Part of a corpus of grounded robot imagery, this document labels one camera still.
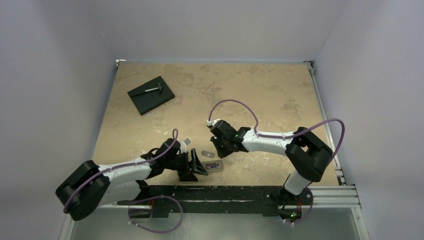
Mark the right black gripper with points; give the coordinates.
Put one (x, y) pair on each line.
(219, 141)

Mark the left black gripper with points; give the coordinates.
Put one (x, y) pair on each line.
(186, 173)

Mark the grey remote control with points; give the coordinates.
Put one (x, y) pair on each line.
(220, 168)

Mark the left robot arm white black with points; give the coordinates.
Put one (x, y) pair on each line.
(93, 185)

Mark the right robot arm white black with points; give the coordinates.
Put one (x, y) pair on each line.
(308, 154)

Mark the black square tray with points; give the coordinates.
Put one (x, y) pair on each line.
(149, 101)

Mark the small metal hammer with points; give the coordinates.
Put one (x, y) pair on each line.
(159, 89)

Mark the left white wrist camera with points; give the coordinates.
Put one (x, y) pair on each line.
(186, 142)

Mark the aluminium frame rail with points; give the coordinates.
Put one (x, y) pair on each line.
(342, 196)

